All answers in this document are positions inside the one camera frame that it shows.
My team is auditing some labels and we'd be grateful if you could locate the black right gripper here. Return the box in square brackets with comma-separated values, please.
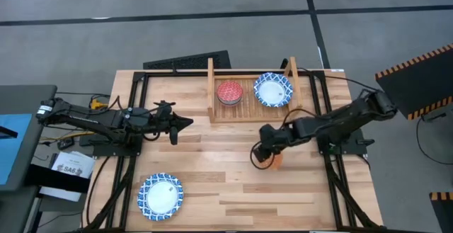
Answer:
[254, 124, 286, 162]

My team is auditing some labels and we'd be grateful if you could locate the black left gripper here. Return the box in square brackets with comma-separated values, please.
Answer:
[154, 101, 195, 146]

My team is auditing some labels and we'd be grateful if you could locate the orange patterned bowl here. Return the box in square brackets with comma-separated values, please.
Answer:
[260, 152, 285, 171]

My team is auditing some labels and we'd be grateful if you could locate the red patterned bowl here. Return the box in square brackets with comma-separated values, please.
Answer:
[216, 80, 244, 103]

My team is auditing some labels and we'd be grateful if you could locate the blue white patterned plate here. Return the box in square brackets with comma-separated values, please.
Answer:
[253, 72, 294, 108]
[137, 172, 185, 222]

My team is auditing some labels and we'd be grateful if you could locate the wooden slatted shelf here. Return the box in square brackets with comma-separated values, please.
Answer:
[206, 56, 304, 123]

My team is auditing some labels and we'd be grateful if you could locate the black keyboard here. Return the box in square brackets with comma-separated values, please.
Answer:
[142, 50, 232, 70]

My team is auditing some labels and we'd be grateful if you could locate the white paper label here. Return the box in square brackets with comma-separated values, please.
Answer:
[38, 150, 96, 203]

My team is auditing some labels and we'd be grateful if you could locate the small black device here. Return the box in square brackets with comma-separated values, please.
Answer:
[57, 137, 75, 151]

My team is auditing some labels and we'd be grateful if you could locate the grey side desk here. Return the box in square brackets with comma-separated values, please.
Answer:
[0, 84, 58, 192]

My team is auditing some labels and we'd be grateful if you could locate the blue sheet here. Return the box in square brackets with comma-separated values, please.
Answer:
[0, 113, 33, 186]

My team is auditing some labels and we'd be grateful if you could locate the black board hazard striped edge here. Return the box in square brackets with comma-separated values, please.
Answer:
[374, 43, 453, 120]
[429, 191, 453, 233]

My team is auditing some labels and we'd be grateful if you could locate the grey floor device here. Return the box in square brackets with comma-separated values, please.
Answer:
[423, 110, 447, 123]

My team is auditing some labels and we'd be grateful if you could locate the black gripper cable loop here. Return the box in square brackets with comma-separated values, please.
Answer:
[249, 142, 280, 171]

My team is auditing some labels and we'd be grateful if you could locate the black metal rig frame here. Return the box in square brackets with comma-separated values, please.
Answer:
[81, 69, 383, 233]

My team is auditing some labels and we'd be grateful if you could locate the black cable along frame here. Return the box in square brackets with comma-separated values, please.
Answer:
[297, 67, 382, 93]

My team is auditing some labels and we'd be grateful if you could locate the black cable on floor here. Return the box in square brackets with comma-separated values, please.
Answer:
[415, 114, 453, 166]

